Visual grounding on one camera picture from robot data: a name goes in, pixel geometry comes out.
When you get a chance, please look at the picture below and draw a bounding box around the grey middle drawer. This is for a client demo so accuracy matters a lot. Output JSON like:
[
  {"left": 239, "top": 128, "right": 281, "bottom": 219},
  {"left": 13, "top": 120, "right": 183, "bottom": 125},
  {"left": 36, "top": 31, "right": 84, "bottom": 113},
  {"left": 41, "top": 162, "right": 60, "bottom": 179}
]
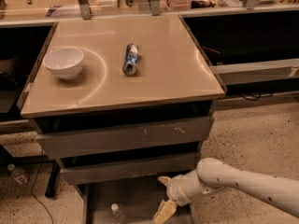
[{"left": 61, "top": 152, "right": 200, "bottom": 186}]

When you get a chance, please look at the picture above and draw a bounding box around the grey top drawer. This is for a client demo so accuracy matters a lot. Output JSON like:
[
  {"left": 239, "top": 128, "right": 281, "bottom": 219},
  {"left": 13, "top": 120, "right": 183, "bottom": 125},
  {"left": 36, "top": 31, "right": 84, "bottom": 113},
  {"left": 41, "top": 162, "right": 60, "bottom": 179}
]
[{"left": 36, "top": 116, "right": 214, "bottom": 159}]

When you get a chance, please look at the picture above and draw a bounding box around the black cable on floor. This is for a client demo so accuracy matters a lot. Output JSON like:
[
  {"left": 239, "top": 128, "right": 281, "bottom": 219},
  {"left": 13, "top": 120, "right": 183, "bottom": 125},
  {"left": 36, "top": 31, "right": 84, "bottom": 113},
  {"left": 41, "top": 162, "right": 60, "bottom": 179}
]
[{"left": 30, "top": 163, "right": 55, "bottom": 224}]

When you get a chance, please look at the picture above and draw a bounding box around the grey open bottom drawer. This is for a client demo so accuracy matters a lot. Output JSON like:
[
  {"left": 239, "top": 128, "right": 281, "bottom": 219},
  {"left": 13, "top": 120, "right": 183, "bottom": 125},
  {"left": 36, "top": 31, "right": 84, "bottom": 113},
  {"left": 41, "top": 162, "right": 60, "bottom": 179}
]
[{"left": 79, "top": 171, "right": 199, "bottom": 224}]

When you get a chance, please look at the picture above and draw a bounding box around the grey metal side rail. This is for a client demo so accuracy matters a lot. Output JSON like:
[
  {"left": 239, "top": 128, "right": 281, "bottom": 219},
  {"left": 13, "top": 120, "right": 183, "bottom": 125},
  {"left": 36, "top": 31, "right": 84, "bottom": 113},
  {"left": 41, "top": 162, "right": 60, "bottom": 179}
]
[{"left": 210, "top": 58, "right": 299, "bottom": 85}]

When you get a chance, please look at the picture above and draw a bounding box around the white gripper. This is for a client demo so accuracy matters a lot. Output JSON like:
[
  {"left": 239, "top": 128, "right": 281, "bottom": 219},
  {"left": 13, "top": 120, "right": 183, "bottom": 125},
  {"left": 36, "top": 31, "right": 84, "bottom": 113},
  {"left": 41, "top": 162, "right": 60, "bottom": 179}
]
[{"left": 152, "top": 171, "right": 219, "bottom": 224}]

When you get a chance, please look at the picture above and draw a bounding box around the grey drawer cabinet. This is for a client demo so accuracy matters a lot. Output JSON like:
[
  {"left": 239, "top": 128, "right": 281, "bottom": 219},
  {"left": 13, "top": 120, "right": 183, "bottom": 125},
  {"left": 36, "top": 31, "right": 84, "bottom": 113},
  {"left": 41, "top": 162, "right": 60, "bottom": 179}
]
[{"left": 16, "top": 13, "right": 227, "bottom": 224}]

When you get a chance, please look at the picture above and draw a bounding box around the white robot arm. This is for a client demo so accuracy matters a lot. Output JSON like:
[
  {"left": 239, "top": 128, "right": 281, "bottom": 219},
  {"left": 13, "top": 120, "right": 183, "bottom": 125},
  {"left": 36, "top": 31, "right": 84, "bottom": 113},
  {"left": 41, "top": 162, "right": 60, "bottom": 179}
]
[{"left": 152, "top": 158, "right": 299, "bottom": 224}]

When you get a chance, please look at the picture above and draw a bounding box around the white ceramic bowl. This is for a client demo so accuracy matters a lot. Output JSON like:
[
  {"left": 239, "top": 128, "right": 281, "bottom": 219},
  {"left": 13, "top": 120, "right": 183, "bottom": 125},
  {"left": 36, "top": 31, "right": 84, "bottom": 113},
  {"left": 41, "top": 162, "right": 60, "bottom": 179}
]
[{"left": 43, "top": 48, "right": 84, "bottom": 80}]

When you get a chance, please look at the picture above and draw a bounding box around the clear plastic water bottle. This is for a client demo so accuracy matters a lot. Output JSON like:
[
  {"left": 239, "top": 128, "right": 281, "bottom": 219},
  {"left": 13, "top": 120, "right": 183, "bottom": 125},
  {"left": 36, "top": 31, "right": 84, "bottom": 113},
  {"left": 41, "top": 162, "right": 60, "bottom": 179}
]
[{"left": 110, "top": 203, "right": 126, "bottom": 224}]

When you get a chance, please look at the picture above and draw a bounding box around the blue crushed soda can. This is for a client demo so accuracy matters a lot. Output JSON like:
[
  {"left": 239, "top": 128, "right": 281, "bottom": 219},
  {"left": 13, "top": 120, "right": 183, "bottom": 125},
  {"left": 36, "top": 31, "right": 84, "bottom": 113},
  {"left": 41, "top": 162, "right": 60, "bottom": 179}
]
[{"left": 122, "top": 43, "right": 139, "bottom": 76}]

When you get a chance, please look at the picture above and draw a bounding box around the small bottle on floor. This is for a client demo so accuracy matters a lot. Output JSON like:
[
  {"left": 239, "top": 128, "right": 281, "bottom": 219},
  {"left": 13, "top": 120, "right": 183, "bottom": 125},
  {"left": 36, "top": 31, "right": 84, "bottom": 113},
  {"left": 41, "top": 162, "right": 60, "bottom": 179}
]
[{"left": 7, "top": 164, "right": 29, "bottom": 185}]

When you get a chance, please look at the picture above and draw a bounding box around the black table leg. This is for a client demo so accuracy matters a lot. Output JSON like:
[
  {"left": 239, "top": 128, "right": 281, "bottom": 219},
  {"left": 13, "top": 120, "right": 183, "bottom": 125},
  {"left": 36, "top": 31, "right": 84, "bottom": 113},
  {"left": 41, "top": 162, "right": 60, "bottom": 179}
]
[{"left": 45, "top": 162, "right": 60, "bottom": 198}]

